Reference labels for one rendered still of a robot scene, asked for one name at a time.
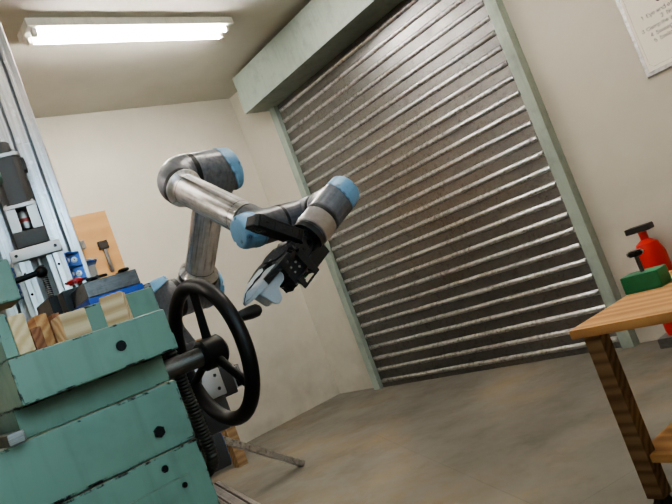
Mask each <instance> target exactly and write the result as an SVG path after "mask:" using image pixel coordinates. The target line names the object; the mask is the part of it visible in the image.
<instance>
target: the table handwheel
mask: <svg viewBox="0 0 672 504"><path fill-rule="evenodd" d="M199 295H202V296H203V297H205V298H206V299H207V300H209V301H210V302H211V303H212V304H213V305H214V306H215V308H216V309H217V310H218V311H219V313H220V314H221V315H222V317H223V319H224V320H225V322H226V324H227V325H228V327H229V329H230V331H231V333H232V335H233V338H234V340H235V343H236V345H237V348H238V351H239V355H240V358H241V362H242V367H243V373H242V372H241V371H240V370H238V369H237V368H236V367H235V366H234V365H233V364H231V363H230V362H229V361H228V359H229V355H230V352H229V348H228V345H227V343H226V341H225V340H224V339H223V338H222V337H221V336H219V335H217V334H214V335H212V336H211V334H210V330H209V327H208V324H207V321H206V318H205V315H204V312H203V308H202V305H201V301H200V298H199ZM188 296H190V299H191V302H192V305H193V308H194V311H195V315H196V318H197V322H198V326H199V329H200V333H201V337H202V339H201V340H199V341H196V342H195V344H194V347H193V350H190V351H188V352H187V348H186V344H185V339H184V334H183V322H182V318H183V308H184V304H185V301H186V299H187V297H188ZM168 323H169V326H170V329H171V332H172V333H173V334H174V336H175V339H176V342H177V345H178V348H177V349H176V351H178V352H177V354H179V355H177V356H175V357H172V358H170V359H167V360H165V361H164V364H165V367H166V370H167V372H168V375H169V378H170V380H171V379H173V378H176V377H178V376H181V375H183V374H187V376H186V377H188V380H189V383H190V384H191V385H190V386H191V387H192V390H193V393H194V394H195V395H194V396H195V397H196V400H197V403H199V406H200V407H201V408H202V409H203V410H204V411H205V412H206V413H207V414H208V415H209V416H210V417H212V418H213V419H214V420H216V421H217V422H219V423H221V424H224V425H227V426H239V425H242V424H244V423H245V422H247V421H248V420H249V419H250V418H251V417H252V416H253V414H254V412H255V410H256V408H257V405H258V402H259V397H260V371H259V365H258V359H257V355H256V351H255V348H254V345H253V342H252V339H251V336H250V334H249V331H248V329H247V327H246V325H245V323H244V321H243V319H242V317H241V315H240V314H239V312H238V310H237V309H236V307H235V306H234V305H233V303H232V302H231V301H230V299H229V298H228V297H227V296H226V295H225V294H224V293H223V292H222V291H221V290H220V289H219V288H218V287H216V286H215V285H213V284H212V283H210V282H208V281H206V280H203V279H197V278H193V279H188V280H185V281H184V282H182V283H181V284H179V285H178V287H177V288H176V289H175V291H174V292H173V295H172V297H171V300H170V304H169V311H168ZM219 366H220V367H222V368H223V369H224V370H225V371H227V372H228V373H229V374H231V375H232V376H233V377H234V378H235V379H236V380H237V381H239V382H240V383H241V384H242V385H243V386H244V396H243V401H242V404H241V406H240V407H239V409H237V410H235V411H230V410H227V409H225V408H223V407H222V406H220V405H219V404H218V403H217V402H216V401H215V400H214V399H213V398H212V397H211V396H210V395H209V393H208V392H207V391H206V389H205V388H204V386H203V385H202V383H201V382H200V381H201V379H202V377H203V375H204V373H205V372H206V371H210V370H212V369H215V368H217V367H219ZM195 369H198V370H197V371H196V372H195Z"/></svg>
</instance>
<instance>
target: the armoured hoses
mask: <svg viewBox="0 0 672 504"><path fill-rule="evenodd" d="M177 352H178V351H176V349H175V350H172V351H169V352H167V353H164V354H161V356H162V358H163V361H165V360H167V359H170V358H172V357H175V356H177V355H179V354H177ZM186 376H187V374H183V375H181V376H178V377H176V378H173V379H171V380H175V381H176V384H177V386H178V389H179V392H180V395H181V397H182V400H183V403H184V406H185V409H186V411H187V414H188V417H189V420H190V422H191V425H192V428H193V431H194V433H195V437H194V438H196V439H197V441H198V444H199V446H200V449H201V452H202V455H203V458H204V460H205V463H206V466H207V469H208V471H209V474H210V477H212V475H213V474H214V473H215V471H216V470H217V467H218V466H219V456H218V452H217V448H215V447H216V445H214V442H213V438H212V435H210V432H209V429H208V426H207V425H206V422H205V419H203V418H204V416H203V415H202V414H203V413H202V412H201V409H200V406H198V404H199V403H197V400H196V397H195V396H194V395H195V394H194V393H193V390H192V387H191V386H190V385H191V384H190V383H189V380H188V377H186Z"/></svg>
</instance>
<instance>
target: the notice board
mask: <svg viewBox="0 0 672 504"><path fill-rule="evenodd" d="M615 1H616V3H617V6H618V8H619V11H620V13H621V16H622V18H623V20H624V23H625V25H626V28H627V30H628V33H629V35H630V37H631V40H632V42H633V45H634V47H635V50H636V52H637V54H638V57H639V59H640V62H641V64H642V67H643V69H644V71H645V74H646V76H647V78H649V77H651V76H653V75H656V74H658V73H660V72H662V71H664V70H666V69H668V68H670V67H672V0H615Z"/></svg>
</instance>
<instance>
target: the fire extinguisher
mask: <svg viewBox="0 0 672 504"><path fill-rule="evenodd" d="M653 227H654V224H653V222H652V221H651V222H648V223H644V224H641V225H638V226H635V227H632V228H629V229H627V230H625V231H624V232H625V235H626V236H630V235H633V234H636V233H638V235H639V238H640V242H639V243H638V244H637V245H636V249H639V248H641V249H643V250H644V252H643V254H642V255H639V258H640V261H641V263H642V266H643V268H644V269H647V268H651V267H655V266H658V265H662V264H666V266H667V268H668V271H671V270H672V263H671V260H670V258H669V255H668V253H667V250H666V249H665V248H664V246H663V245H662V244H661V243H660V242H659V241H658V240H657V239H654V238H649V236H648V234H647V231H646V230H649V229H651V228H653ZM663 326H664V329H665V331H666V333H665V334H664V335H662V336H661V337H660V338H659V339H657V341H658V343H659V346H660V348H661V349H665V348H671V347H672V322H670V323H664V324H663Z"/></svg>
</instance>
